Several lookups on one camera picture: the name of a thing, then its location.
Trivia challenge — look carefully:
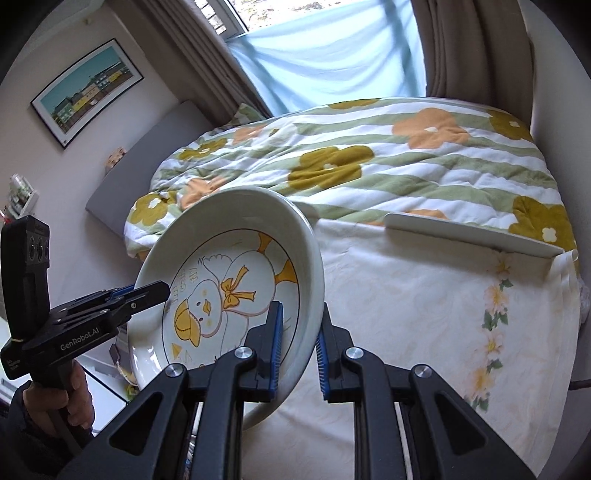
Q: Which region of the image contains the window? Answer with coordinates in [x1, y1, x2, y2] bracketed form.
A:
[193, 0, 371, 38]

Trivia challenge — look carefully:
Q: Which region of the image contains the blue window cloth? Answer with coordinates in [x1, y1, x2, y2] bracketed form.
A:
[228, 1, 427, 116]

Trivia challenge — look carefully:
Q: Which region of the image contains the brown curtain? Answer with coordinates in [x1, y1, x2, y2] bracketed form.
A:
[134, 1, 271, 126]
[412, 0, 534, 125]

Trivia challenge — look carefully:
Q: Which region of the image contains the grey headboard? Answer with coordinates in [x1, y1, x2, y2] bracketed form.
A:
[85, 101, 213, 238]

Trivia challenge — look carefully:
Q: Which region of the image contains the white duck deep plate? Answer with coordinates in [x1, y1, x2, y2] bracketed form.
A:
[127, 187, 325, 428]

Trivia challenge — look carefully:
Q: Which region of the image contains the framed townscape picture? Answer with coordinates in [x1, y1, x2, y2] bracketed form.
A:
[31, 39, 143, 148]

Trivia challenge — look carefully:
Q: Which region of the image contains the floral quilt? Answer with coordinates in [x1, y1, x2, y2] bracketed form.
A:
[123, 98, 576, 259]

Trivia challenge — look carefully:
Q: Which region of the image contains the person's left hand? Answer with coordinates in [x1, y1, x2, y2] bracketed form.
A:
[22, 361, 95, 436]

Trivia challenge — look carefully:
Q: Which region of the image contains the left brown curtain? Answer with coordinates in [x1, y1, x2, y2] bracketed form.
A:
[134, 1, 271, 126]

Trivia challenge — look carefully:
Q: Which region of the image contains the right brown curtain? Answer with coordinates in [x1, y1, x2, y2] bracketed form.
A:
[412, 0, 534, 125]

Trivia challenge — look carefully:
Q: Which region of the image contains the green patterned pillow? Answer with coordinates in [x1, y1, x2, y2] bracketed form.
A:
[228, 103, 266, 127]

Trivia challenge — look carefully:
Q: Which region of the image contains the floral white tablecloth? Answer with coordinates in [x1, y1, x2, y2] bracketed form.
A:
[239, 216, 582, 480]

